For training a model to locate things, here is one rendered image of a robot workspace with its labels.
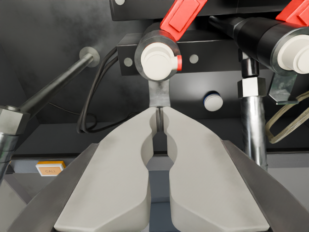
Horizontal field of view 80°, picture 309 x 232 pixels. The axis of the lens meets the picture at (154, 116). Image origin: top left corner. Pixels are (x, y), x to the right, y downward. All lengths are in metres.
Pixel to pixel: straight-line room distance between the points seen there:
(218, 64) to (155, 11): 0.09
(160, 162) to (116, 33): 0.26
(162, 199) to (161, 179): 0.08
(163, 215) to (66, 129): 0.44
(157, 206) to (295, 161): 0.47
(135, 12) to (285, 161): 0.36
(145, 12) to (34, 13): 0.26
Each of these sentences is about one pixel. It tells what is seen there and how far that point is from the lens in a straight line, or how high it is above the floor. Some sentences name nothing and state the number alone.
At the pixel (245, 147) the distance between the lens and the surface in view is 0.18.
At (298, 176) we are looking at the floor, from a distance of 2.28.
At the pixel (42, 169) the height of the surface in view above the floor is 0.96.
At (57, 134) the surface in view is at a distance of 0.48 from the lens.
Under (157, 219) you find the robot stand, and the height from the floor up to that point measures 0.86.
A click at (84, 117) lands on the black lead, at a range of 0.23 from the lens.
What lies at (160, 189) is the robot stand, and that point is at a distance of 0.74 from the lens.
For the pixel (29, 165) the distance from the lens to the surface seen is 0.46.
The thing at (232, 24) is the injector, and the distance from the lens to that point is 0.21.
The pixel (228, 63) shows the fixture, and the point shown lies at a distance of 0.25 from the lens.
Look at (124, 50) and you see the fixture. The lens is 0.23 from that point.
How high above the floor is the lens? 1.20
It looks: 57 degrees down
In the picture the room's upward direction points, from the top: 177 degrees counter-clockwise
